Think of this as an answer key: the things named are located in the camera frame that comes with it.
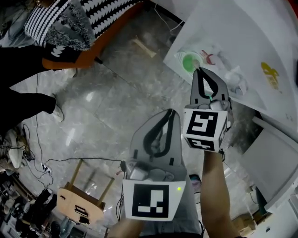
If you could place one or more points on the black cloth with white mark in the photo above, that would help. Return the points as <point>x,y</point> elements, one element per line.
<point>60,52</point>

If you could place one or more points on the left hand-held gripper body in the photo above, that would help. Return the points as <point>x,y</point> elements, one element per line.
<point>151,200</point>

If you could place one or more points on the cardboard box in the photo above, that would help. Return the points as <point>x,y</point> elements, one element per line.
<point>251,220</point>

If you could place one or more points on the white cabinet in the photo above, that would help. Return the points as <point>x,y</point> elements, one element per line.
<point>272,162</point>

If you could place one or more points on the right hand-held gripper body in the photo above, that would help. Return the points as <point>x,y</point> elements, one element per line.
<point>202,125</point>

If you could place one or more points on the black and white striped blanket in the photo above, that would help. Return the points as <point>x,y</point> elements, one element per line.
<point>102,14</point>

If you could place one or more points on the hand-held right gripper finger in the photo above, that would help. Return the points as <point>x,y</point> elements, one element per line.
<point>196,90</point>
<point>223,91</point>

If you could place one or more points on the white water dispenser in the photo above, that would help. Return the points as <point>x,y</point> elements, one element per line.
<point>244,35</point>

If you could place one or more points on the person's left forearm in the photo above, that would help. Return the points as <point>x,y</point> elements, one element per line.
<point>126,229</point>

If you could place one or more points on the small white rounded object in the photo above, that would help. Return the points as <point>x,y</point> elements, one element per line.
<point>196,63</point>

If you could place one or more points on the orange armchair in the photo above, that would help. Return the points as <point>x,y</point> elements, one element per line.
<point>109,35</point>

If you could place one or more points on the green cup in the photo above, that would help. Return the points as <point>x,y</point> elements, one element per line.
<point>188,62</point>

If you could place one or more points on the light wooden chair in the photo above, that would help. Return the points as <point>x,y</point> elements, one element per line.
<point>79,202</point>

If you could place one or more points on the person's right forearm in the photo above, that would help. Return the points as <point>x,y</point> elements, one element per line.
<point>216,186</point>

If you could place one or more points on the wooden block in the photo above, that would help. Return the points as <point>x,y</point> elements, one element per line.
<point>143,47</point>

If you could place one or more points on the grey fuzzy blanket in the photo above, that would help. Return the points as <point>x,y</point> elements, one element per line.
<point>69,30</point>

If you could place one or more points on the white power strip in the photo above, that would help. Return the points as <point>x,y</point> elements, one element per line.
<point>46,168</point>

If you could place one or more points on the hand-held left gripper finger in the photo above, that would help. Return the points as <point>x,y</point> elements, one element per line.
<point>177,144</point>
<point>137,144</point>

